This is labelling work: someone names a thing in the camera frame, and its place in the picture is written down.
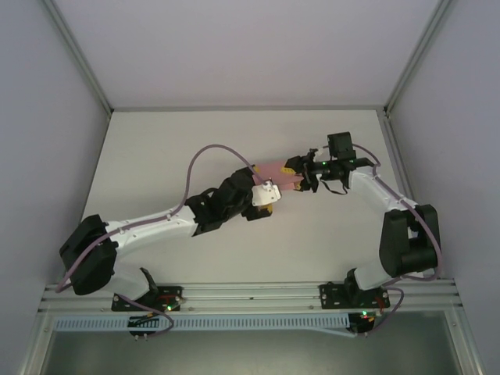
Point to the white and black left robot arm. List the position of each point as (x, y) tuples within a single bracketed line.
[(156, 226)]

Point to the aluminium frame post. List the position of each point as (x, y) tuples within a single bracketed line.
[(80, 58), (418, 58)]

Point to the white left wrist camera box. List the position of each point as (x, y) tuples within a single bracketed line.
[(265, 194)]

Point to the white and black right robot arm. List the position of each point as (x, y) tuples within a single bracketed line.
[(367, 187)]

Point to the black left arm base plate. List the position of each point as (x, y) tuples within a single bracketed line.
[(173, 293)]

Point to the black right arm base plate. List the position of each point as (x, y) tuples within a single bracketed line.
[(332, 295)]

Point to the aluminium side rail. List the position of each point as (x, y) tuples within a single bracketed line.
[(396, 156)]

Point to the aluminium mounting rail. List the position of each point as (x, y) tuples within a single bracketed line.
[(250, 291)]

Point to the aluminium frame crossbar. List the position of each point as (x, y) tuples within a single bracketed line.
[(250, 108)]

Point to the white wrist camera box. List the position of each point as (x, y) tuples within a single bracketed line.
[(319, 150), (265, 194)]

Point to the black controller board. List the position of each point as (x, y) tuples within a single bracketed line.
[(136, 330), (361, 326)]

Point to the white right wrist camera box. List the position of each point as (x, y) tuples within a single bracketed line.
[(319, 150)]

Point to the pink paper box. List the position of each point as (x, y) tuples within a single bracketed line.
[(275, 176)]

